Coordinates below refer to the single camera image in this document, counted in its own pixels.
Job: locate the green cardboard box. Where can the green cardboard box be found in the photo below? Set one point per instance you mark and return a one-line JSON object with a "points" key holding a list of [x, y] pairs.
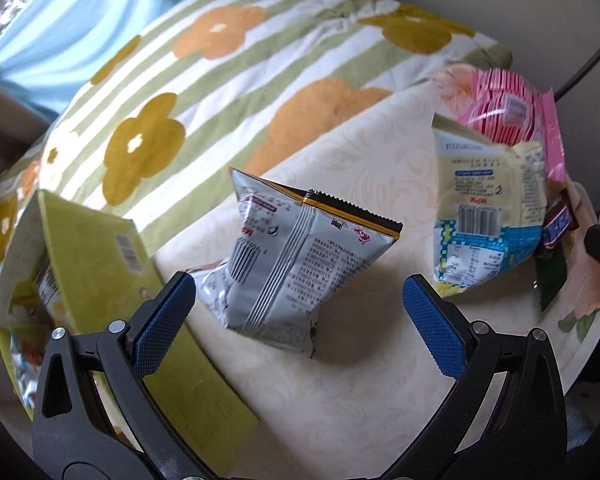
{"points": [[95, 260]]}

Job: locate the cream tablecloth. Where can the cream tablecloth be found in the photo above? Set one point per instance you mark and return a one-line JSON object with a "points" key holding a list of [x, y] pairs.
{"points": [[360, 400]]}

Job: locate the light blue cloth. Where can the light blue cloth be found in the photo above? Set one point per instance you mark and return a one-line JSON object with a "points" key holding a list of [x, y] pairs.
{"points": [[80, 20]]}

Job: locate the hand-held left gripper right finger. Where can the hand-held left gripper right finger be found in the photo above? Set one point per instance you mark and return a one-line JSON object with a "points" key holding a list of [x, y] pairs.
{"points": [[432, 330]]}

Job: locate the white corn snack packet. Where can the white corn snack packet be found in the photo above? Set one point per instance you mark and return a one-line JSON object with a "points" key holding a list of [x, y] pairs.
{"points": [[50, 290]]}

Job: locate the yellow and blue snack bag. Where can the yellow and blue snack bag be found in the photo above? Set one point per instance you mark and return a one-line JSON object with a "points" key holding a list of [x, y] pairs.
{"points": [[485, 210]]}

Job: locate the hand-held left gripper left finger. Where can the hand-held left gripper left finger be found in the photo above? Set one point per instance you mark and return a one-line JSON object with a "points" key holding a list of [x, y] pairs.
{"points": [[162, 330]]}

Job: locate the silver snack packet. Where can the silver snack packet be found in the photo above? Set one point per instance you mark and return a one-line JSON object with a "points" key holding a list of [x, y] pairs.
{"points": [[290, 270]]}

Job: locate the brown chocolate bar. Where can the brown chocolate bar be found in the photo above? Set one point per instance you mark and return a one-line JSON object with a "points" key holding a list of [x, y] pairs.
{"points": [[557, 227]]}

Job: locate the pink striped snack packet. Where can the pink striped snack packet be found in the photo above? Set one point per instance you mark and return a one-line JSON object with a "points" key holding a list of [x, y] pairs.
{"points": [[510, 105]]}

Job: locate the blue white snack packet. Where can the blue white snack packet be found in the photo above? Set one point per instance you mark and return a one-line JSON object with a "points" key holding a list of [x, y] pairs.
{"points": [[24, 375]]}

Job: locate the floral striped blanket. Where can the floral striped blanket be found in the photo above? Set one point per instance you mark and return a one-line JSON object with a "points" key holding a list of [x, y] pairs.
{"points": [[220, 60]]}

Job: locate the black clothes rack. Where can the black clothes rack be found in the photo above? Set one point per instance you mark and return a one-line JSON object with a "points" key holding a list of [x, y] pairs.
{"points": [[590, 60]]}

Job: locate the dark green snack packet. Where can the dark green snack packet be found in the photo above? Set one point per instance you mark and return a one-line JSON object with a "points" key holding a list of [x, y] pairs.
{"points": [[552, 282]]}

